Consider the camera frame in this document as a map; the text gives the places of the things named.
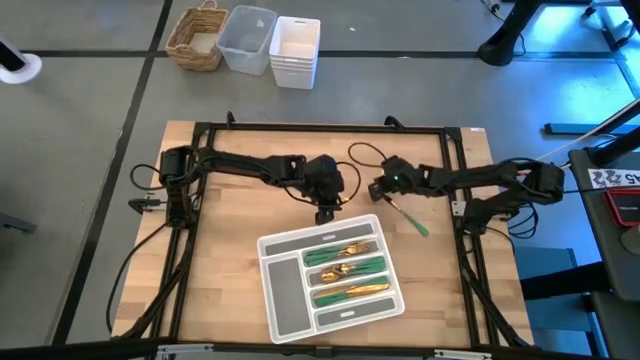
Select black clamp silver jaw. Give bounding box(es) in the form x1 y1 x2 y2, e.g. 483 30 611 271
127 198 165 215

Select black cable bundle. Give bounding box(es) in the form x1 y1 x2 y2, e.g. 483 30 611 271
499 202 541 240

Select grey floor object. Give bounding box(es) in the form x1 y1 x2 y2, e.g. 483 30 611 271
0 212 39 235

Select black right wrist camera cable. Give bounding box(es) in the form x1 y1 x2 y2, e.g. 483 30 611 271
347 141 390 170

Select black floor beam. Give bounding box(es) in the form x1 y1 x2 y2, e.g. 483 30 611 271
543 97 640 137

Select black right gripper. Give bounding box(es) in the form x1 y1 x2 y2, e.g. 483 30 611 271
367 154 426 203

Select white printed label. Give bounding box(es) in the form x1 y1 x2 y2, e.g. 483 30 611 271
588 168 640 190

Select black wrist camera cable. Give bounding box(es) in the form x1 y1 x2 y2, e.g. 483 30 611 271
334 160 363 207
347 141 390 170

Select black floor cable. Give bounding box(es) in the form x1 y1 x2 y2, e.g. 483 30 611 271
105 219 171 335

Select grey round disc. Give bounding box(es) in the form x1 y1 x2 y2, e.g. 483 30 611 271
621 225 640 257

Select black stand foot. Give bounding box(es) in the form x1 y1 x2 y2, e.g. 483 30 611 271
477 0 544 68

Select black left wrist camera cable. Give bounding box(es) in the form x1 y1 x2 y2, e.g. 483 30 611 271
334 160 363 207

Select black metal table frame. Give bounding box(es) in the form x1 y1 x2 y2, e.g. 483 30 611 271
115 110 534 351

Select silver aluminium bracket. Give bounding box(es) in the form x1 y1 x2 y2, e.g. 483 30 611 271
156 343 215 360
433 348 494 360

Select stack of white bins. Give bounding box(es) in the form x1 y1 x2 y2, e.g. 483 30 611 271
268 15 322 91

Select black equipment cart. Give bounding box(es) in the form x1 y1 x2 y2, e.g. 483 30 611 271
568 127 640 360

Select black pole white round base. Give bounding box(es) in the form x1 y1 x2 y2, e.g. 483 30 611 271
0 34 44 85

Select woven wicker basket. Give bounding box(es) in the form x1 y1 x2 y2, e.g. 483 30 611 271
164 0 230 73

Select white cutlery tray grey liners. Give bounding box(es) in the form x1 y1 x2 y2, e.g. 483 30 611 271
256 212 406 345

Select gold spoon green handle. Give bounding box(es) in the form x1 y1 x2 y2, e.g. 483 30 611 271
322 262 387 281
324 255 387 277
327 257 387 279
319 263 387 284

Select cream cable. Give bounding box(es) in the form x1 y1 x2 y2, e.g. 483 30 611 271
534 115 640 162

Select clear plastic bin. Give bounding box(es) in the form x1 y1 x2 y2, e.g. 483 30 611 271
215 4 279 77

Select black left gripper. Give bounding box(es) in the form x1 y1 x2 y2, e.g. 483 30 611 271
279 153 347 226

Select black device red rim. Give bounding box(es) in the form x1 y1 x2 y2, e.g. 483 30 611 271
603 188 640 229

